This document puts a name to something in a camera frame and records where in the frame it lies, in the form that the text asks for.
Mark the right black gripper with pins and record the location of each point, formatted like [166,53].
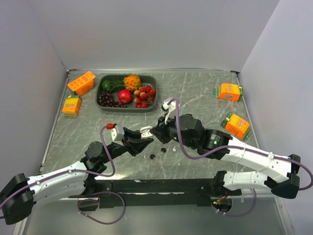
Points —
[160,131]

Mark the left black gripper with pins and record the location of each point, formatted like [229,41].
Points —
[137,144]

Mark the white earbud charging case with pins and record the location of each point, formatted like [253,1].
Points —
[146,132]

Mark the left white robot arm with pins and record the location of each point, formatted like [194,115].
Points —
[22,193]

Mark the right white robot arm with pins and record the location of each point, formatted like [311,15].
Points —
[275,173]

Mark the red lychee cluster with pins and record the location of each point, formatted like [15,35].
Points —
[145,97]

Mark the red apple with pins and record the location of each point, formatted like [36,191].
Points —
[125,96]

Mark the dark purple grape bunch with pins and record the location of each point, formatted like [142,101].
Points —
[106,99]

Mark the dark grey fruit tray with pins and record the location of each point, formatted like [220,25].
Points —
[118,85]

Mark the orange spiky fruit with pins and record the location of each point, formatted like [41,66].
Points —
[132,82]

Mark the green lime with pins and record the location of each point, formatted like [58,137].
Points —
[106,85]

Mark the orange sponge pack left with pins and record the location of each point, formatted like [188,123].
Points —
[71,106]

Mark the orange box front right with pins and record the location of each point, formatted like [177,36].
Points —
[237,126]

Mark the orange box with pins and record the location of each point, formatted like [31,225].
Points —
[237,126]
[228,91]

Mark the orange carton back left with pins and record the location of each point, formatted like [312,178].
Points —
[82,84]

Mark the orange box back right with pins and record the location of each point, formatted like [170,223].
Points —
[228,91]

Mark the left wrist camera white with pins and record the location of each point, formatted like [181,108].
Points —
[116,131]

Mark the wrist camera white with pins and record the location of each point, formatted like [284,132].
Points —
[170,107]
[116,131]

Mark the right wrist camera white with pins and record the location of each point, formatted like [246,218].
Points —
[170,107]

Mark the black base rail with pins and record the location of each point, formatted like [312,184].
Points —
[158,192]

